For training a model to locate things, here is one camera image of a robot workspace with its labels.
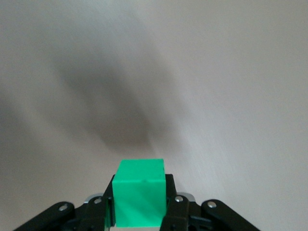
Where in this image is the small green cube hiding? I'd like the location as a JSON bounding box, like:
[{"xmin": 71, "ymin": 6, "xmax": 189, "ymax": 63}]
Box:
[{"xmin": 112, "ymin": 158, "xmax": 167, "ymax": 228}]

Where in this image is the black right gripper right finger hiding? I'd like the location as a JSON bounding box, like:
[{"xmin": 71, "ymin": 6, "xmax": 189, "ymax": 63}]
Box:
[{"xmin": 159, "ymin": 173, "xmax": 262, "ymax": 231}]

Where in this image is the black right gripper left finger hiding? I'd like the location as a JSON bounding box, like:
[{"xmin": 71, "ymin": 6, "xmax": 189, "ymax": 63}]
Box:
[{"xmin": 12, "ymin": 174, "xmax": 116, "ymax": 231}]

